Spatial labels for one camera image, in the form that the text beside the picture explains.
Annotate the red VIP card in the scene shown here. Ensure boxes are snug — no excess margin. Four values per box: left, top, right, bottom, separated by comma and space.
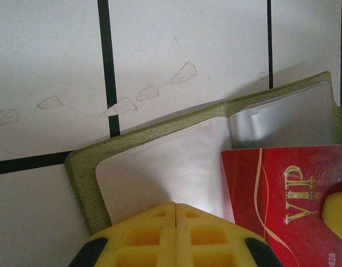
220, 144, 342, 267

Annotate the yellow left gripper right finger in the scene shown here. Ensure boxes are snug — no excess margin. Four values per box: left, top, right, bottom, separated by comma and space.
175, 202, 284, 267

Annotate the green fabric card holder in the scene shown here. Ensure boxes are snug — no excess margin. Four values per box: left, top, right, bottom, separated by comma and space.
64, 71, 342, 235

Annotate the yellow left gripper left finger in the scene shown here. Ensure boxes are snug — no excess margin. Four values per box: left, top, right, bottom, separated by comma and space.
67, 202, 176, 267

